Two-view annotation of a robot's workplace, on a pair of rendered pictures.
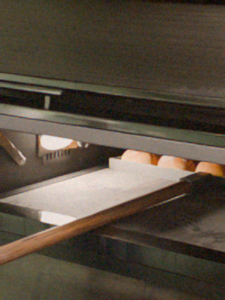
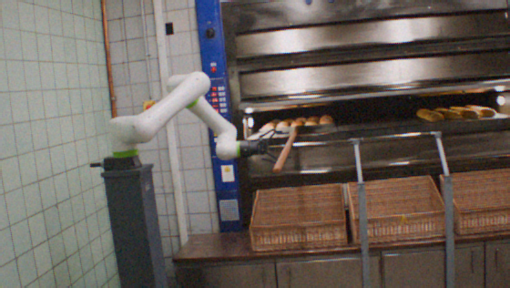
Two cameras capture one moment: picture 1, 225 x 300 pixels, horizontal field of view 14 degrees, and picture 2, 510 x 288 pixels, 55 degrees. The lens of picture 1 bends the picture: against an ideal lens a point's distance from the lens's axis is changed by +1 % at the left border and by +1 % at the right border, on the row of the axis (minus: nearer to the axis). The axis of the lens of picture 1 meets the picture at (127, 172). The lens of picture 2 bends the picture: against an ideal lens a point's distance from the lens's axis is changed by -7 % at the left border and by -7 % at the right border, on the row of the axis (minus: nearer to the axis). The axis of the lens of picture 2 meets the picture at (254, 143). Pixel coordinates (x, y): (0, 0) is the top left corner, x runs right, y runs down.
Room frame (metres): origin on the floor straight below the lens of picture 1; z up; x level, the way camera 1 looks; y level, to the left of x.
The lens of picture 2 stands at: (-1.18, 1.89, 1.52)
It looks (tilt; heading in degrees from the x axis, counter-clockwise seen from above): 6 degrees down; 332
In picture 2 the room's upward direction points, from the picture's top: 6 degrees counter-clockwise
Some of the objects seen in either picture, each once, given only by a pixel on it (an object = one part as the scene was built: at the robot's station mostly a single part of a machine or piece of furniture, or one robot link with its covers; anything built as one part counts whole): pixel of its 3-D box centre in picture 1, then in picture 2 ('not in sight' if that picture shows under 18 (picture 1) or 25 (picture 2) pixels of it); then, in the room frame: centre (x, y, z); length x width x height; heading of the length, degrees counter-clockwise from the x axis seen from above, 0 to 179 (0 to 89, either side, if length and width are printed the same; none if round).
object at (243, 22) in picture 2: not in sight; (370, 2); (1.39, -0.41, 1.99); 1.80 x 0.08 x 0.21; 54
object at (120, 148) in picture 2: not in sight; (125, 136); (1.30, 1.28, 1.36); 0.16 x 0.13 x 0.19; 19
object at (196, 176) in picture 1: (194, 182); not in sight; (2.03, -0.15, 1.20); 0.09 x 0.04 x 0.03; 144
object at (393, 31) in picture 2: not in sight; (373, 32); (1.37, -0.39, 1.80); 1.79 x 0.11 x 0.19; 54
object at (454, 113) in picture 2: not in sight; (453, 112); (1.39, -1.12, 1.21); 0.61 x 0.48 x 0.06; 144
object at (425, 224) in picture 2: not in sight; (394, 208); (1.15, -0.25, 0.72); 0.56 x 0.49 x 0.28; 55
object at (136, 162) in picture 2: not in sight; (116, 162); (1.35, 1.33, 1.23); 0.26 x 0.15 x 0.06; 55
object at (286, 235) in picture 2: not in sight; (299, 215); (1.49, 0.23, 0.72); 0.56 x 0.49 x 0.28; 54
